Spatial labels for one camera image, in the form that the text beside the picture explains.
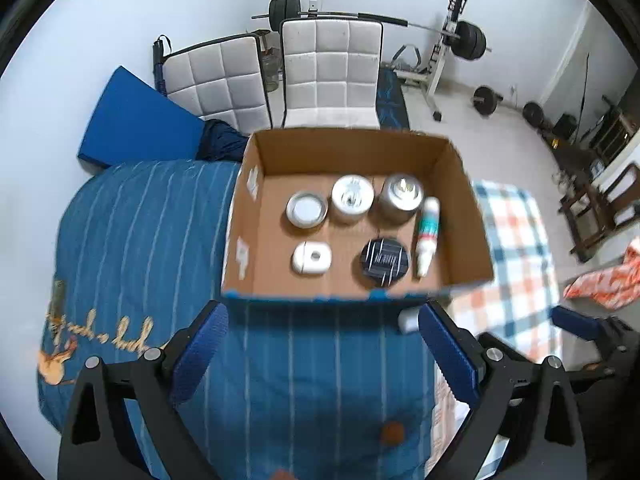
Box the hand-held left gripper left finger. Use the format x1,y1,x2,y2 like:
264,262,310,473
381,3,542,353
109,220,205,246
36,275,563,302
59,301,229,480

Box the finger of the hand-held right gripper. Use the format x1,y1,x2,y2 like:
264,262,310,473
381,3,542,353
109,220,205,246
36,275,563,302
550,306,603,343

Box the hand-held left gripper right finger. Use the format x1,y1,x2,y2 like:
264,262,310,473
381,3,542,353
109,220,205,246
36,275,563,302
419,300,586,480

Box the small white cap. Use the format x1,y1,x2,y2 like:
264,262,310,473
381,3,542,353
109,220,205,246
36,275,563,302
398,307,424,334

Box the black round tin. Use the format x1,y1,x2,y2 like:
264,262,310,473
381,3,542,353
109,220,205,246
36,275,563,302
353,237,412,288

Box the white squeeze tube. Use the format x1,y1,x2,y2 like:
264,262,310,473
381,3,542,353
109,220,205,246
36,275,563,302
412,197,441,278

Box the cardboard box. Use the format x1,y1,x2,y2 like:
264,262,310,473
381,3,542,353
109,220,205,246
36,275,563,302
221,129,496,303

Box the white earbud case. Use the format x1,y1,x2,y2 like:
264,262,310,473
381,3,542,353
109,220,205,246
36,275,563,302
291,241,333,277

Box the silver metal jar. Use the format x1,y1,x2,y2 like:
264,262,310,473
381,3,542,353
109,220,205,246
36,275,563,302
378,173,425,225

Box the silver jar lid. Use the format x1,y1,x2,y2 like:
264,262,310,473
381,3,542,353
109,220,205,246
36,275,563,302
286,191,330,231

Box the white round jar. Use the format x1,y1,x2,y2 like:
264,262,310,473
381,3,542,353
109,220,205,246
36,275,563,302
331,175,375,225

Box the orange patterned cloth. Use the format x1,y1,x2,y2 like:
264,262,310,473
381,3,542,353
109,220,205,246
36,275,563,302
564,237,640,309

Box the plaid blanket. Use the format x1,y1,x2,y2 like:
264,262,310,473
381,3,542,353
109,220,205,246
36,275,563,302
427,180,563,480

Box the dark wooden chair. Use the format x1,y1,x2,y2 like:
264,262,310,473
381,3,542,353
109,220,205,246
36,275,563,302
560,162,640,262

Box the blue striped blanket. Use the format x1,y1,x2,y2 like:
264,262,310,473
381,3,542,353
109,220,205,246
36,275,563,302
36,160,441,480

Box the dark blue cloth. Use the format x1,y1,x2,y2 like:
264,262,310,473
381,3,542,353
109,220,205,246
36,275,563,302
197,119,249,162

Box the blue foam mat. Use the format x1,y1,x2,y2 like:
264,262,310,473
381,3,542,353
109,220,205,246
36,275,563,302
77,65,206,168

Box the small barbell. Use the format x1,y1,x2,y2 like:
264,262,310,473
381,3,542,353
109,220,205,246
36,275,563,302
472,85,546,128

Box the black bench pad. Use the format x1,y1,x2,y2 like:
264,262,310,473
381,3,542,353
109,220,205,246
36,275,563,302
377,67,411,131

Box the white quilted chair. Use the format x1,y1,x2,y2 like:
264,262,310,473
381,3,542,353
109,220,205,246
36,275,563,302
279,17,383,130
159,33,273,136

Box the barbell on weight rack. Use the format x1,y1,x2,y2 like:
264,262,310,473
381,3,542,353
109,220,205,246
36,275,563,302
306,0,468,122

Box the black folded umbrella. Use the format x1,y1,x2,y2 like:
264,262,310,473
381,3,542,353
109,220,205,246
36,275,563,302
151,35,172,96

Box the barbell with black plates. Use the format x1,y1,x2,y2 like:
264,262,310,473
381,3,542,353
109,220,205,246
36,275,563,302
251,0,493,63

